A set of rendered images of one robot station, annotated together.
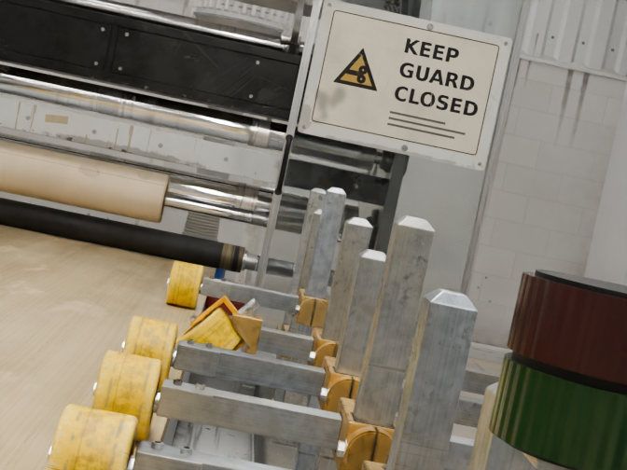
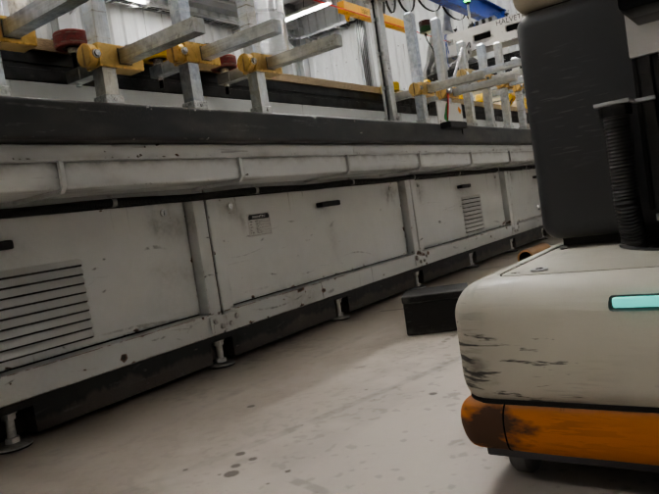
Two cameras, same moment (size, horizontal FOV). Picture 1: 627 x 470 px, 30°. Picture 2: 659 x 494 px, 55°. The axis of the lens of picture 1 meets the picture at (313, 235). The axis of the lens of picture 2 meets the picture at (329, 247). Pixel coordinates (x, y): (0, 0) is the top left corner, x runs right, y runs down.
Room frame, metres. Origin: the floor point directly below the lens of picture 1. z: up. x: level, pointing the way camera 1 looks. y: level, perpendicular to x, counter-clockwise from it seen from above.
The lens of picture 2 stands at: (-2.21, -1.47, 0.40)
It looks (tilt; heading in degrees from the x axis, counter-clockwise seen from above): 3 degrees down; 40
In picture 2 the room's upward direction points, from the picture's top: 9 degrees counter-clockwise
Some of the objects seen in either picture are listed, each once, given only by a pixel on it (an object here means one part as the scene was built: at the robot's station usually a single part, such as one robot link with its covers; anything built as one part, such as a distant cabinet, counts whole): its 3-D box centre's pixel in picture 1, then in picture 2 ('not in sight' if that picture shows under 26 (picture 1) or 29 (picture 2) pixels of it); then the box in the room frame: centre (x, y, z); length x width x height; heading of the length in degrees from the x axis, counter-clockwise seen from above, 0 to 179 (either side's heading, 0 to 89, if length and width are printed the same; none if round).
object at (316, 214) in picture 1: (298, 326); not in sight; (2.34, -0.01, 0.88); 0.04 x 0.04 x 0.48; 4
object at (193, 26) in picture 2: not in sight; (130, 55); (-1.36, -0.30, 0.80); 0.43 x 0.03 x 0.04; 94
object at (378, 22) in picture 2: not in sight; (383, 62); (-0.17, -0.17, 0.93); 0.05 x 0.05 x 0.45; 4
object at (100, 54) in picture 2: not in sight; (110, 59); (-1.38, -0.25, 0.81); 0.14 x 0.06 x 0.05; 4
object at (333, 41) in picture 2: not in sight; (276, 62); (-0.86, -0.26, 0.84); 0.43 x 0.03 x 0.04; 94
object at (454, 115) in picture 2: not in sight; (450, 113); (0.31, -0.17, 0.75); 0.26 x 0.01 x 0.10; 4
